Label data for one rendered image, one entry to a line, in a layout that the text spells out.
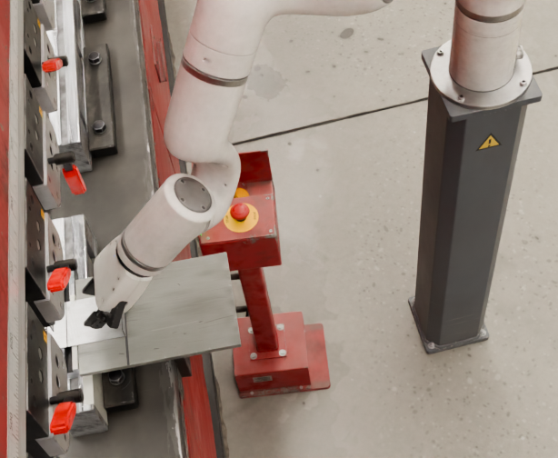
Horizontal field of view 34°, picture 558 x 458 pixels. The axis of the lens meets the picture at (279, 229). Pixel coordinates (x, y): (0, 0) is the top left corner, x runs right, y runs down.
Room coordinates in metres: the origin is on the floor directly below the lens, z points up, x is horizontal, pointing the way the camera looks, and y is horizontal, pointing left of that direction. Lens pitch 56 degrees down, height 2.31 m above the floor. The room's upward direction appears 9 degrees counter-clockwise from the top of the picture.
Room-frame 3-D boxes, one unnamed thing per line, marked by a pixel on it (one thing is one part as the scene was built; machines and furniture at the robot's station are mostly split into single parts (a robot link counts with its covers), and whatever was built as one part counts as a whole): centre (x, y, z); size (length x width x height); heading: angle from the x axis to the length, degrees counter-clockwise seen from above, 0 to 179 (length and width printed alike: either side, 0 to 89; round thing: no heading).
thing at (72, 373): (0.78, 0.37, 0.98); 0.20 x 0.03 x 0.03; 2
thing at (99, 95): (1.37, 0.33, 0.89); 0.30 x 0.05 x 0.03; 2
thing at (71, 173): (0.92, 0.31, 1.20); 0.04 x 0.02 x 0.10; 92
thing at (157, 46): (1.79, 0.24, 0.58); 0.15 x 0.02 x 0.07; 2
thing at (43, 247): (0.74, 0.37, 1.26); 0.15 x 0.09 x 0.17; 2
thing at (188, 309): (0.77, 0.22, 1.00); 0.26 x 0.18 x 0.01; 92
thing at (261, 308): (1.13, 0.08, 0.39); 0.05 x 0.05 x 0.54; 87
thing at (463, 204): (1.17, -0.43, 0.50); 0.18 x 0.18 x 1.00; 5
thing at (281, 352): (1.13, 0.08, 0.13); 0.10 x 0.10 x 0.01; 87
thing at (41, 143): (0.94, 0.38, 1.26); 0.15 x 0.09 x 0.17; 2
